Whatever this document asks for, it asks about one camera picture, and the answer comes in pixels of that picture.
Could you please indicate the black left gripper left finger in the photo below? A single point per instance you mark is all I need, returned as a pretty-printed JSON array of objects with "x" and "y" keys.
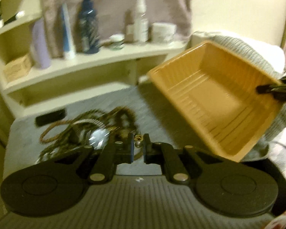
[{"x": 115, "y": 152}]

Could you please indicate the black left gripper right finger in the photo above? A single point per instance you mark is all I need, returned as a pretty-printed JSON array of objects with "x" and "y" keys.
[{"x": 164, "y": 155}]

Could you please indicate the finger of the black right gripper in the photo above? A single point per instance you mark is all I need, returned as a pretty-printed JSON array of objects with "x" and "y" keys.
[{"x": 269, "y": 88}]

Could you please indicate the orange plastic tray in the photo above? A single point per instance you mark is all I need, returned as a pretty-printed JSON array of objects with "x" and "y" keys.
[{"x": 214, "y": 89}]

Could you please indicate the grey shaggy rug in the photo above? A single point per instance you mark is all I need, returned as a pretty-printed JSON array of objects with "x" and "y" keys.
[{"x": 154, "y": 116}]

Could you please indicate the white pillow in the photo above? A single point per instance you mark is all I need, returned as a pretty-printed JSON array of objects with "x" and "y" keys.
[{"x": 271, "y": 53}]

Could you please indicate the black rectangular remote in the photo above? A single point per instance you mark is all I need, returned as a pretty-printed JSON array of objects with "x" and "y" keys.
[{"x": 49, "y": 118}]

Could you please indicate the blue white tube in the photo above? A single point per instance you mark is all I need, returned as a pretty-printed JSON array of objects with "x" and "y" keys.
[{"x": 69, "y": 50}]

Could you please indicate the small green white jar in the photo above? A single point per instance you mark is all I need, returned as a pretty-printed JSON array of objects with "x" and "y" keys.
[{"x": 117, "y": 41}]

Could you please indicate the white cream jar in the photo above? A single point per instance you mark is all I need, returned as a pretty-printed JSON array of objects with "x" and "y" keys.
[{"x": 163, "y": 32}]

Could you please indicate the cream wooden shelf unit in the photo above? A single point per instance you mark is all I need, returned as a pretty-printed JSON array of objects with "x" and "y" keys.
[{"x": 67, "y": 81}]

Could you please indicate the small brown bottle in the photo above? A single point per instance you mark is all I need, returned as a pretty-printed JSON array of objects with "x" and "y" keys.
[{"x": 129, "y": 26}]

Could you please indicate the lavender tube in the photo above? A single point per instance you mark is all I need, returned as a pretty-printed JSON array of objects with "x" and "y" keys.
[{"x": 38, "y": 47}]

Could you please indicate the dark blue spray bottle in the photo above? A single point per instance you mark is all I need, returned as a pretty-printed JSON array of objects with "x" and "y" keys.
[{"x": 89, "y": 27}]

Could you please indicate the mauve hanging towel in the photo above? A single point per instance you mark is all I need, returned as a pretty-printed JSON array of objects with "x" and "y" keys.
[{"x": 113, "y": 17}]

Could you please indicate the tan cardboard box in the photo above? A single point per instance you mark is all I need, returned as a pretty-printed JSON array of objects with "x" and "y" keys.
[{"x": 17, "y": 68}]

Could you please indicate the white clear pump bottle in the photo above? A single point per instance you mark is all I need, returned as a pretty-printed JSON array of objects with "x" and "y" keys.
[{"x": 141, "y": 25}]

